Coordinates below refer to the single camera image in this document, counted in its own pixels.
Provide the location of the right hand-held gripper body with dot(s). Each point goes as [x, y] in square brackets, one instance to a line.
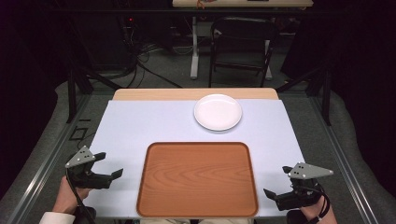
[300, 194]

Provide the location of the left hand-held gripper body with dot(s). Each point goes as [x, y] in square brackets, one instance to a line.
[84, 179]

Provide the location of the person's right hand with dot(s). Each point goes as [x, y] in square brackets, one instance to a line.
[317, 211]

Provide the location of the person's left hand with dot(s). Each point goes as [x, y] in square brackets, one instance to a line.
[67, 196]

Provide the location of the pale blue table mat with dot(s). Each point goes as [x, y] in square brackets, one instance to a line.
[140, 124]

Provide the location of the black metal stand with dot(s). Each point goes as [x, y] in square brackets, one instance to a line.
[325, 93]
[73, 93]

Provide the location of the brown wooden tray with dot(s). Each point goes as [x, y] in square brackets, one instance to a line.
[197, 180]

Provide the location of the white round plate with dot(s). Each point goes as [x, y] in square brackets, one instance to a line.
[218, 112]

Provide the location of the black folding chair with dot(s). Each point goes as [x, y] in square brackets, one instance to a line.
[243, 31]

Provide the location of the white-legged wooden desk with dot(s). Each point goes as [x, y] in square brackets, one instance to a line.
[243, 3]

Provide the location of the aluminium floor rail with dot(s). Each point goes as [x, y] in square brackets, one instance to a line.
[46, 161]
[345, 161]

